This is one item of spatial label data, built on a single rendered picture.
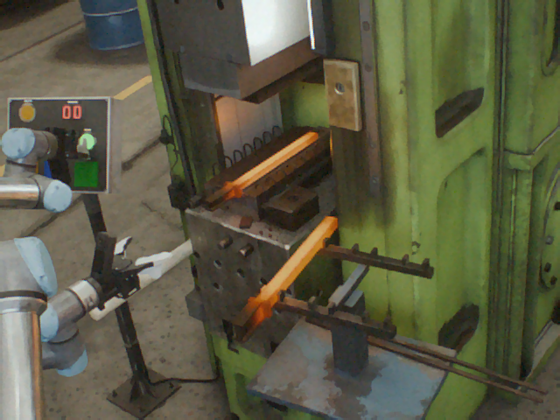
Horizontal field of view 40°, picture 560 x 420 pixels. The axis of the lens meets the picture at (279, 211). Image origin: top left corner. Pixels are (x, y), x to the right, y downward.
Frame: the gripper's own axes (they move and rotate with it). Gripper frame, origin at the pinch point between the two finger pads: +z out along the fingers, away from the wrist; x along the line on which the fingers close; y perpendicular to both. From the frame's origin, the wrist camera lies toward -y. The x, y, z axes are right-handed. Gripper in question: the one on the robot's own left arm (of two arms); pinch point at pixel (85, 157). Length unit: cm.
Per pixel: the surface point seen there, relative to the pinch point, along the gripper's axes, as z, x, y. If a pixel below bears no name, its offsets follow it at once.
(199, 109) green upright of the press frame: 11.9, -30.3, 14.8
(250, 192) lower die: -3, -51, -9
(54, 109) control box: 1.3, 10.9, 13.9
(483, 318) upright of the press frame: 53, -112, -47
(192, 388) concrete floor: 67, -8, -83
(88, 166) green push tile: 0.5, -1.0, -2.7
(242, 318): -56, -67, -33
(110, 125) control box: 2.0, -7.0, 9.4
